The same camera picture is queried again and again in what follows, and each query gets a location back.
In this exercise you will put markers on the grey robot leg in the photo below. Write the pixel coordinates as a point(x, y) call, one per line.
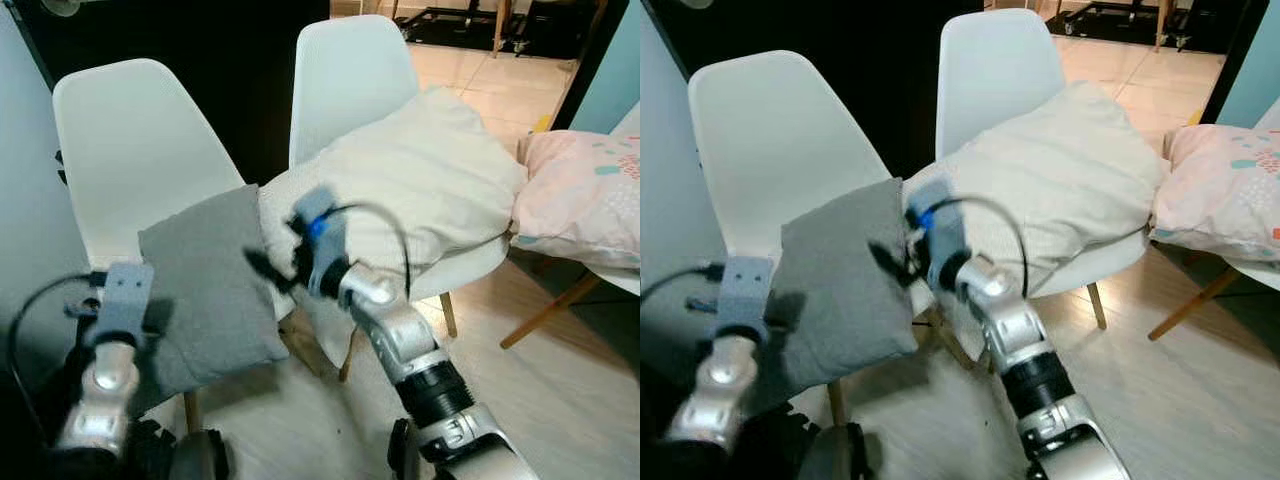
point(832, 455)
point(200, 458)

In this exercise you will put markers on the black door frame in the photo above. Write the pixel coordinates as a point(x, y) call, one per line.
point(592, 60)
point(1238, 50)

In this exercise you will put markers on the black wheeled trolley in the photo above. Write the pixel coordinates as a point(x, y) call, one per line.
point(1110, 15)
point(450, 25)

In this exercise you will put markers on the white plastic chair wooden legs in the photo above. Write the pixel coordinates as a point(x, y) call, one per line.
point(130, 130)
point(1000, 60)
point(350, 70)
point(1262, 272)
point(620, 278)
point(770, 120)

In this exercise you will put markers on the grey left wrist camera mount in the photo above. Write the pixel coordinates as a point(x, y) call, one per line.
point(125, 300)
point(745, 295)

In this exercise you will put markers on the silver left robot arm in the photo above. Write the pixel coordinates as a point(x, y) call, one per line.
point(100, 400)
point(715, 395)

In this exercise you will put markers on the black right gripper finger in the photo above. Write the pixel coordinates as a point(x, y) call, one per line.
point(890, 264)
point(268, 268)

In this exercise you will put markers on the large black panel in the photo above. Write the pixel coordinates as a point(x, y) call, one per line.
point(200, 60)
point(850, 60)

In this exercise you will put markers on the cream white pillow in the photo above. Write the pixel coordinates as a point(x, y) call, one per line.
point(420, 190)
point(1050, 170)

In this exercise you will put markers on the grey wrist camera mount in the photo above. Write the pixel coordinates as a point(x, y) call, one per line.
point(125, 300)
point(328, 255)
point(942, 240)
point(745, 295)

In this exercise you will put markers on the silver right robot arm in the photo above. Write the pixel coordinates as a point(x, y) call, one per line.
point(1020, 340)
point(410, 345)

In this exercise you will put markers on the yellow object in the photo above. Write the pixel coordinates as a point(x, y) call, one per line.
point(1195, 117)
point(541, 123)

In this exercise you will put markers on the grey pillow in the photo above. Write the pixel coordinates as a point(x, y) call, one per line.
point(205, 290)
point(840, 285)

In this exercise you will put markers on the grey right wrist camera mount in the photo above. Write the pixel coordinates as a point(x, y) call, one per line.
point(942, 240)
point(328, 255)

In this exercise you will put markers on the pink patterned pillow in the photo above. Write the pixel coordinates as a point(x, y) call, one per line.
point(580, 195)
point(1220, 190)

